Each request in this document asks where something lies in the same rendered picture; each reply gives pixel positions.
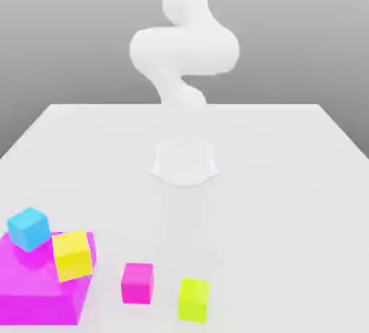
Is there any small pink cube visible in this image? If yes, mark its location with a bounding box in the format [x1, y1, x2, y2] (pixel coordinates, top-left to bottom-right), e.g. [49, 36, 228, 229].
[120, 262, 154, 306]

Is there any small lime cube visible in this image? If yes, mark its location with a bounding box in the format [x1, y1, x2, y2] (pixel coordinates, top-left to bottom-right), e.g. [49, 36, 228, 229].
[177, 277, 210, 324]

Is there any small yellow cube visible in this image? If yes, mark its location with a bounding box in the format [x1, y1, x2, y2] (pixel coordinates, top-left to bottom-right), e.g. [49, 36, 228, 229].
[51, 229, 94, 283]

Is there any small blue cube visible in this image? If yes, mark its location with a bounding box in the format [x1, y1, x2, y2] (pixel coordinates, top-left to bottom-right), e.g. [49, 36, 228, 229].
[6, 206, 52, 253]

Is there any large magenta box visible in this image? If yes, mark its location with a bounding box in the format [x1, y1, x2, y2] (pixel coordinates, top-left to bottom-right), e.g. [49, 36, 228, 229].
[0, 231, 97, 327]

